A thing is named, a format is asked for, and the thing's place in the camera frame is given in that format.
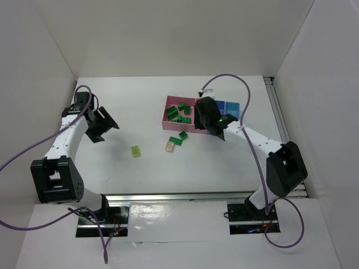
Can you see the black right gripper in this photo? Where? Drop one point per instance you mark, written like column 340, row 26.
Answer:
column 205, row 117

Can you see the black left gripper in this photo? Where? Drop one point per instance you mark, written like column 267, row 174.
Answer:
column 100, row 125

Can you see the green lego brick small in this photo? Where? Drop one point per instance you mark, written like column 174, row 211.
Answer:
column 186, row 120

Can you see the green long lego brick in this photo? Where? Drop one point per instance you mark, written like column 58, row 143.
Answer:
column 172, row 116

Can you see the lime lego brick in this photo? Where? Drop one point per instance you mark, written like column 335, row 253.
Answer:
column 135, row 151

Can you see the tan lego brick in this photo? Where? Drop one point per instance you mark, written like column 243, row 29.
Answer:
column 169, row 146

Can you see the large pink container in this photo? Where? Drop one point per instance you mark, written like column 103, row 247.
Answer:
column 178, row 114

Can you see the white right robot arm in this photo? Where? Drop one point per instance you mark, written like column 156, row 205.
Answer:
column 281, row 166

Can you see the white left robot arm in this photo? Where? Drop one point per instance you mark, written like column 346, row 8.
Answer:
column 56, row 178

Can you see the green lego near containers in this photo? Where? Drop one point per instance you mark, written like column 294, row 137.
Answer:
column 183, row 135

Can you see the purple blue container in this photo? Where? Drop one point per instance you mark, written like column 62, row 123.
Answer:
column 221, row 105

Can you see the small pink container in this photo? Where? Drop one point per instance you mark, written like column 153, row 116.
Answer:
column 200, row 130

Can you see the light blue container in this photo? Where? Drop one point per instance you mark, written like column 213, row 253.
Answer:
column 232, row 109

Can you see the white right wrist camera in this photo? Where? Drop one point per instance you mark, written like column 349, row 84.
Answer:
column 206, row 93

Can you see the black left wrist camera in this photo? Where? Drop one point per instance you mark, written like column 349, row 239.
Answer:
column 81, row 99

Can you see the aluminium rail front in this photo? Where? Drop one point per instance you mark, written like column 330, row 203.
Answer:
column 176, row 197

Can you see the aluminium rail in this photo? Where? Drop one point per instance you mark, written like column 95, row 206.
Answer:
column 278, row 115
column 176, row 197

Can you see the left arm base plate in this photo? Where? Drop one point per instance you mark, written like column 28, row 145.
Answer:
column 114, row 224

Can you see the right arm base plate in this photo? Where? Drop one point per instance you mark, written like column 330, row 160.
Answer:
column 243, row 222

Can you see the aluminium rail right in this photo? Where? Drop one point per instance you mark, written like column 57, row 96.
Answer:
column 278, row 115

